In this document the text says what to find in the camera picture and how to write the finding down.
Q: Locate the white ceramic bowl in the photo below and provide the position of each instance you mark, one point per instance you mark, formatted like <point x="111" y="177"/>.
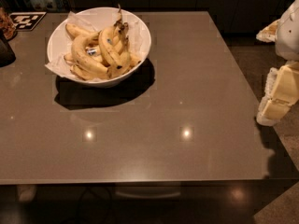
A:
<point x="60" y="41"/>

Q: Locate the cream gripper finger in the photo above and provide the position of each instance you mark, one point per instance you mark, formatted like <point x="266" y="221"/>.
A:
<point x="281" y="92"/>
<point x="268" y="33"/>

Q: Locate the brown patterned jar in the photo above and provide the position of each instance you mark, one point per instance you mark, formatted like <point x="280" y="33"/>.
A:
<point x="6" y="25"/>

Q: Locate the spotted yellow banana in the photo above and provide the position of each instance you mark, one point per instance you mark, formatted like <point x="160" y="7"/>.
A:
<point x="106" y="46"/>

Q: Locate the yellow banana at bowl front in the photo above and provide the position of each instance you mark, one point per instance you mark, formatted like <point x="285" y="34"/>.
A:
<point x="89" y="73"/>

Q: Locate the large curved yellow banana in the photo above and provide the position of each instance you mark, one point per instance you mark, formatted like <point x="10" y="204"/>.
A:
<point x="85" y="61"/>

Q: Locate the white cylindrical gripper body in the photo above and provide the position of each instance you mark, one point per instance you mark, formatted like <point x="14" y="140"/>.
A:
<point x="289" y="32"/>

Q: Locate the yellow banana bunch right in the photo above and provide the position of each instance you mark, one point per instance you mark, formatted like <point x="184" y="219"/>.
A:
<point x="121" y="45"/>

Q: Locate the yellow banana at back left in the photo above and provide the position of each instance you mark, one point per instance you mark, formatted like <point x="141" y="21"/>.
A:
<point x="76" y="31"/>

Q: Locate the black white fiducial marker card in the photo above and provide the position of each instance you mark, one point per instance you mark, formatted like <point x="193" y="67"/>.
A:
<point x="26" y="21"/>

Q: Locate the dark container at left edge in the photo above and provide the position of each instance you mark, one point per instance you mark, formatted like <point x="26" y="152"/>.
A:
<point x="7" y="56"/>

